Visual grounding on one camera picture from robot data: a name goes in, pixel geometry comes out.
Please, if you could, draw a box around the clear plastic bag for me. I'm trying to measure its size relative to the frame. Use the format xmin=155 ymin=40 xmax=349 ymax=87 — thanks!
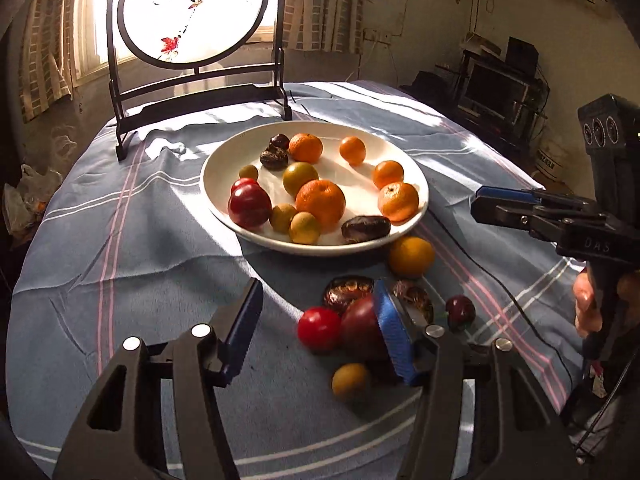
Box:
xmin=2 ymin=165 xmax=63 ymax=226

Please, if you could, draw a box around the black monitor on stand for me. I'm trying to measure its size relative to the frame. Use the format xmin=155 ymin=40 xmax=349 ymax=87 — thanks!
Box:
xmin=435 ymin=35 xmax=551 ymax=151

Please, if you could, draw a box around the bright window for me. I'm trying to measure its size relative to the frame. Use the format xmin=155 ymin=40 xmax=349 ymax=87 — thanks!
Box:
xmin=75 ymin=0 xmax=281 ymax=71

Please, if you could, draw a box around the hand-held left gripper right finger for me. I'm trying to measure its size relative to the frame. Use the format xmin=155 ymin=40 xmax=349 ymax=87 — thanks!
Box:
xmin=374 ymin=279 xmax=581 ymax=480

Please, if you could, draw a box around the dark brown chestnut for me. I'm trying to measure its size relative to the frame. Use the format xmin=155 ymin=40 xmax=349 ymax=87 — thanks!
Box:
xmin=259 ymin=145 xmax=290 ymax=171

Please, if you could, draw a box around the blue striped tablecloth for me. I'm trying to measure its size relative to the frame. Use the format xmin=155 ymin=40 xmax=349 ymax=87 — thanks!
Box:
xmin=5 ymin=80 xmax=588 ymax=480

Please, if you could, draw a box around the dark cherry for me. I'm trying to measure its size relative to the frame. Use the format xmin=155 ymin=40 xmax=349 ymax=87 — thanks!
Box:
xmin=445 ymin=295 xmax=477 ymax=331

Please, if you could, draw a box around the shiny dark red date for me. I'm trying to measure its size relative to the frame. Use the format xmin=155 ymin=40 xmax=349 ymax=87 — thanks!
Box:
xmin=322 ymin=275 xmax=375 ymax=315
xmin=392 ymin=280 xmax=434 ymax=326

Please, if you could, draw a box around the large tangerine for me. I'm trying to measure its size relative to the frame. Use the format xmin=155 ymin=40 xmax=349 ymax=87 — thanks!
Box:
xmin=295 ymin=179 xmax=347 ymax=233

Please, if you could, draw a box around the dark red plum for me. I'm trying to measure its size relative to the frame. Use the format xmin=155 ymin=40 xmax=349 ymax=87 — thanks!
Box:
xmin=227 ymin=184 xmax=273 ymax=232
xmin=340 ymin=294 xmax=391 ymax=363

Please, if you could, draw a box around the black bag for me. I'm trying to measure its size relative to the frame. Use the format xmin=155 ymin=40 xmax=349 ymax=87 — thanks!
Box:
xmin=412 ymin=70 xmax=456 ymax=98

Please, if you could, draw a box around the thin black cable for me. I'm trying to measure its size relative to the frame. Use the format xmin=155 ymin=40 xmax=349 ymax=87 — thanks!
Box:
xmin=427 ymin=207 xmax=576 ymax=393

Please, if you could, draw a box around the checked curtain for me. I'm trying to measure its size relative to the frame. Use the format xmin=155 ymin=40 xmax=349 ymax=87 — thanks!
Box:
xmin=282 ymin=0 xmax=366 ymax=56
xmin=20 ymin=0 xmax=88 ymax=123

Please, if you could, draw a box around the computer monitor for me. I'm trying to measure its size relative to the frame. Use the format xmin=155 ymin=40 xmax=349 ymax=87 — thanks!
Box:
xmin=462 ymin=62 xmax=531 ymax=121

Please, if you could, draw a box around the round bird painting table screen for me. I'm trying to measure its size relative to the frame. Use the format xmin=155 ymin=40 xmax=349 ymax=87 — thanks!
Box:
xmin=106 ymin=0 xmax=293 ymax=162

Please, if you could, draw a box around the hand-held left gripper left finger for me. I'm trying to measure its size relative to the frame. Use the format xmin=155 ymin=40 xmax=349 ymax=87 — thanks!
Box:
xmin=52 ymin=277 xmax=265 ymax=480

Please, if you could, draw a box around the white ceramic plate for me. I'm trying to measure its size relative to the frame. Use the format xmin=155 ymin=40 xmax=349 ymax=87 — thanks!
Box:
xmin=200 ymin=120 xmax=430 ymax=258

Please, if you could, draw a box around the person's right hand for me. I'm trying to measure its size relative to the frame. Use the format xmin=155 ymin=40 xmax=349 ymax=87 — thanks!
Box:
xmin=572 ymin=267 xmax=602 ymax=339

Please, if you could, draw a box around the large green plum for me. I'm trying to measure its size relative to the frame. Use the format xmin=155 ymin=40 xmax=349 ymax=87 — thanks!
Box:
xmin=282 ymin=161 xmax=320 ymax=197

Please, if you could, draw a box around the white bucket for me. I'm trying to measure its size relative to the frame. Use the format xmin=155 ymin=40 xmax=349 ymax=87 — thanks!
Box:
xmin=532 ymin=140 xmax=563 ymax=181

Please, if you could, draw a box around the small orange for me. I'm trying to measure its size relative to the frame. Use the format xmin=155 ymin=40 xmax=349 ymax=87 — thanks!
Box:
xmin=388 ymin=236 xmax=436 ymax=280
xmin=372 ymin=160 xmax=405 ymax=190
xmin=339 ymin=136 xmax=367 ymax=166

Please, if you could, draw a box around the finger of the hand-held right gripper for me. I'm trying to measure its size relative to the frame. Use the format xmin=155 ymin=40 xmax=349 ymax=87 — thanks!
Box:
xmin=470 ymin=198 xmax=622 ymax=247
xmin=476 ymin=185 xmax=607 ymax=212

